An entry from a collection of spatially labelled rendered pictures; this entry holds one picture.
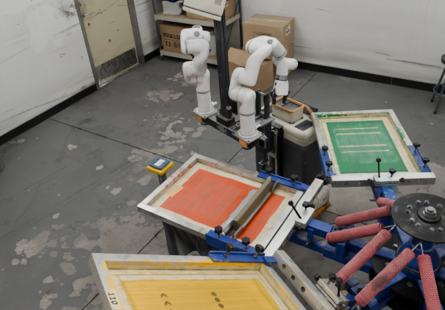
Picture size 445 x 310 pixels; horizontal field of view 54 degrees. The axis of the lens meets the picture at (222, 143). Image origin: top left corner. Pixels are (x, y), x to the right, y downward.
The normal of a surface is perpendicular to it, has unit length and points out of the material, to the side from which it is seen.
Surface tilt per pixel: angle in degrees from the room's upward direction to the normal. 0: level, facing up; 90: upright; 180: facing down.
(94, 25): 90
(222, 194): 0
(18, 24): 90
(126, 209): 0
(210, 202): 0
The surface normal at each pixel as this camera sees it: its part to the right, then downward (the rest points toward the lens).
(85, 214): -0.07, -0.83
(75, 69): 0.84, 0.25
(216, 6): 0.65, 0.38
